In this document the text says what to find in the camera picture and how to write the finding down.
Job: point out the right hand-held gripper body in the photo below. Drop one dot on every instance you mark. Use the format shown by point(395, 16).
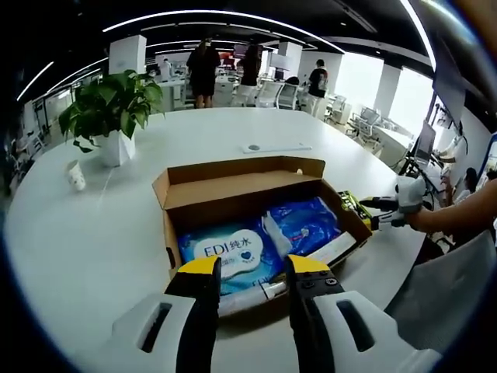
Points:
point(411, 194)

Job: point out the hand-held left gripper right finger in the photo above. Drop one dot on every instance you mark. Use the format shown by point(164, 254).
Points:
point(330, 330)

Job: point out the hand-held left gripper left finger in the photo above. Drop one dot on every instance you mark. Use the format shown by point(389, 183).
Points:
point(163, 322)

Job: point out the small white carton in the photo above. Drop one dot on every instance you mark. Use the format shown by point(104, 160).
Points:
point(338, 245)

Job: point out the plain blue soft item packet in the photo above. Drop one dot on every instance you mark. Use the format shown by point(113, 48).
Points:
point(310, 221)

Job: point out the white bottle with clear cap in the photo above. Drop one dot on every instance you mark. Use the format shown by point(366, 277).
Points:
point(248, 297)

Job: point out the white-label soft item wipes packet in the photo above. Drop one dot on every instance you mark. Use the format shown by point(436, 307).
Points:
point(233, 248)

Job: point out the brown cardboard shoe box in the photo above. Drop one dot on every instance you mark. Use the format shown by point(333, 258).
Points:
point(233, 194)

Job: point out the black desk monitor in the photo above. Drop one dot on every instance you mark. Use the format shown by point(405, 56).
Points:
point(425, 143)

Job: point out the row of white office chairs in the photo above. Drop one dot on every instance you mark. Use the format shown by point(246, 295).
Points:
point(365, 124)

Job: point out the grey mesh office chair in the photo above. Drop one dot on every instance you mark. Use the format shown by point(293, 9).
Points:
point(446, 295)

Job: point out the white paper cup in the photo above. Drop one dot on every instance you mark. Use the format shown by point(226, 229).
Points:
point(75, 176)

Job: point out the green plant in white pot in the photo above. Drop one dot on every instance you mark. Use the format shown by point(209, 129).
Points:
point(112, 105)

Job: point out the long ceiling light strip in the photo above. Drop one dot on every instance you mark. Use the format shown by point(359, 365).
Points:
point(217, 14)

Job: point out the blue wall banner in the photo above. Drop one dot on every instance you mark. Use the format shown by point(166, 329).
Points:
point(490, 155)

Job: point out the hanging wall display panel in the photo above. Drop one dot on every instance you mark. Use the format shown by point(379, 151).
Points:
point(448, 93)

